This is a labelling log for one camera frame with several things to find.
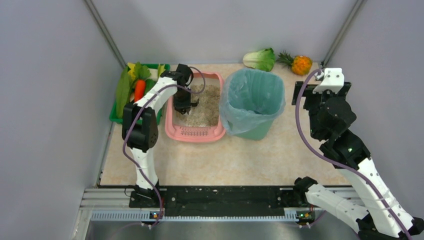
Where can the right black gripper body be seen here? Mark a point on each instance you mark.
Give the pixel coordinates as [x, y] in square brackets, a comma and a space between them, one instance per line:
[301, 91]

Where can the green vegetable basket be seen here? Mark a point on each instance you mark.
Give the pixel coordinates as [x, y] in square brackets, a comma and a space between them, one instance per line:
[142, 72]

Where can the green trash bin with bag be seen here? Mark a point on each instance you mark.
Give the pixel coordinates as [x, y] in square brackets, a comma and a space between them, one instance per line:
[251, 100]

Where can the toy bok choy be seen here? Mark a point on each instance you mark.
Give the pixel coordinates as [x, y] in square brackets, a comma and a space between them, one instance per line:
[263, 60]

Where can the toy carrot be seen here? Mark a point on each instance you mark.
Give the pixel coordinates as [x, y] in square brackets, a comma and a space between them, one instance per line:
[139, 90]

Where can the toy pineapple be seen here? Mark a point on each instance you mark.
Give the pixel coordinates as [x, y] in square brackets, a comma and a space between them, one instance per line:
[299, 64]

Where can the toy yellow corn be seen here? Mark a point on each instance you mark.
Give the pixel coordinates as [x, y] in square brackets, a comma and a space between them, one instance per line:
[131, 70]

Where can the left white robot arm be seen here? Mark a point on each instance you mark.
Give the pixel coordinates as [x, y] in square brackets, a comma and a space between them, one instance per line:
[140, 127]

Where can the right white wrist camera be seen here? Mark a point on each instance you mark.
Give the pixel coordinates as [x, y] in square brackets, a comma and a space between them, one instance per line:
[331, 79]

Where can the toy celery stalk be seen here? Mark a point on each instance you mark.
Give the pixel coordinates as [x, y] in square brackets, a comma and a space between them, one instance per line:
[160, 69]

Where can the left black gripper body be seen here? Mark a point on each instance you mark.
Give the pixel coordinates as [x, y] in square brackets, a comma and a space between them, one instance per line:
[182, 105]

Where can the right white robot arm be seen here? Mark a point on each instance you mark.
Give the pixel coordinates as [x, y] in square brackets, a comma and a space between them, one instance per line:
[380, 217]

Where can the pink litter box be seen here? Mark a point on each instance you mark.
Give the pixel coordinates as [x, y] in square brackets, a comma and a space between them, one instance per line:
[202, 123]

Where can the toy white scallion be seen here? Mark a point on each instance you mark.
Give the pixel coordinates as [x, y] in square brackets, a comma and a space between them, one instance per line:
[149, 84]

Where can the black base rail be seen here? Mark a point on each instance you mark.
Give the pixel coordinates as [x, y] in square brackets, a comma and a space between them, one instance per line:
[219, 201]

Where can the toy green leaf vegetable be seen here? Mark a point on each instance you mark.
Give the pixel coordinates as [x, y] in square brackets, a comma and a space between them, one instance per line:
[122, 92]

